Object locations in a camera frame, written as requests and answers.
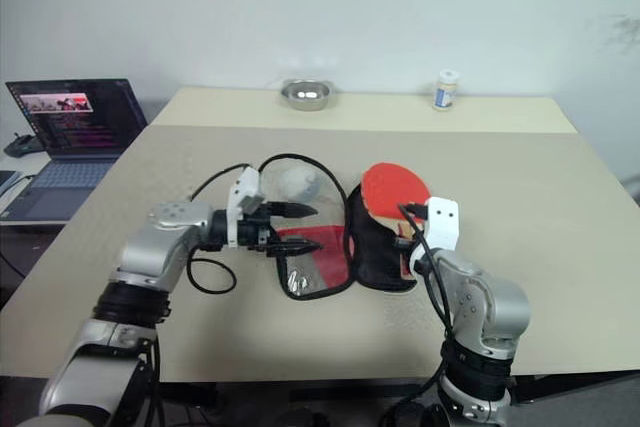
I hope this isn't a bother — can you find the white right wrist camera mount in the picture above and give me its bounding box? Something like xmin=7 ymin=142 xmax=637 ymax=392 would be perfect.
xmin=409 ymin=196 xmax=461 ymax=273

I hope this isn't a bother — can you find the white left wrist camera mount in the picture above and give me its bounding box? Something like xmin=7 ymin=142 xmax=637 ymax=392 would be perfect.
xmin=226 ymin=168 xmax=264 ymax=249

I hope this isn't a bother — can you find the red table tennis paddle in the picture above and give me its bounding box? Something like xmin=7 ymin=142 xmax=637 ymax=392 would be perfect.
xmin=360 ymin=161 xmax=435 ymax=281

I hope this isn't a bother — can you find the black paddle case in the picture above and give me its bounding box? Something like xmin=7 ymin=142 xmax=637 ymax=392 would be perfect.
xmin=257 ymin=153 xmax=420 ymax=302

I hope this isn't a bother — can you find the small white bottle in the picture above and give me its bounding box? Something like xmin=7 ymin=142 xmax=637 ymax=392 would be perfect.
xmin=431 ymin=69 xmax=460 ymax=112

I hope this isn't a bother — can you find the stainless steel bowl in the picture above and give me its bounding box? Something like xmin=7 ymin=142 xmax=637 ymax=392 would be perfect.
xmin=278 ymin=77 xmax=335 ymax=111

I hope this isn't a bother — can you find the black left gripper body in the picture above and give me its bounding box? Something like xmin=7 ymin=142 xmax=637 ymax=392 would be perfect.
xmin=234 ymin=200 xmax=277 ymax=254

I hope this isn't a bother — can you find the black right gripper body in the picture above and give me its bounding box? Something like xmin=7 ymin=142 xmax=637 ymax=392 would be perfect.
xmin=392 ymin=232 xmax=419 ymax=254

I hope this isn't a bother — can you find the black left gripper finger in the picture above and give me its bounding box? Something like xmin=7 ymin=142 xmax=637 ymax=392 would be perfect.
xmin=268 ymin=238 xmax=324 ymax=261
xmin=267 ymin=200 xmax=319 ymax=221

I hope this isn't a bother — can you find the open grey laptop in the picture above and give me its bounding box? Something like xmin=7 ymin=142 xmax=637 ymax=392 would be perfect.
xmin=4 ymin=78 xmax=150 ymax=222

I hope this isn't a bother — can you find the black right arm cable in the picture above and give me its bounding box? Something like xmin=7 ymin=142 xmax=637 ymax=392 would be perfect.
xmin=378 ymin=201 xmax=454 ymax=427

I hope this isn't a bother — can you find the black handheld controller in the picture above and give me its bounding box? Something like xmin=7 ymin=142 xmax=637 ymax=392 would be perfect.
xmin=3 ymin=132 xmax=45 ymax=159

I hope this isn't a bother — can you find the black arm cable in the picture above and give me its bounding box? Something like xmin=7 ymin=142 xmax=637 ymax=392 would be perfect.
xmin=185 ymin=162 xmax=251 ymax=295
xmin=378 ymin=201 xmax=454 ymax=427

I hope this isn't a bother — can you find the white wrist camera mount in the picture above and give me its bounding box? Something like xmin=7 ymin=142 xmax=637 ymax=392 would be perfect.
xmin=226 ymin=168 xmax=264 ymax=249
xmin=409 ymin=196 xmax=461 ymax=273

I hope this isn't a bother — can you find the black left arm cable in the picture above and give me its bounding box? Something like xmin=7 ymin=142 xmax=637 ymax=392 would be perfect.
xmin=185 ymin=162 xmax=251 ymax=295

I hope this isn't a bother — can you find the white table tennis ball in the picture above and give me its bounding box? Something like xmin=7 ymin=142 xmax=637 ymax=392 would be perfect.
xmin=277 ymin=166 xmax=322 ymax=201

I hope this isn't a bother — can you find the dark side desk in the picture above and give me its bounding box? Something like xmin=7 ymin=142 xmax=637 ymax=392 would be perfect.
xmin=0 ymin=96 xmax=169 ymax=309

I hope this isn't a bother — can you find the black table frame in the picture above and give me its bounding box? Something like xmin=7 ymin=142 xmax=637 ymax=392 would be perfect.
xmin=158 ymin=369 xmax=640 ymax=411

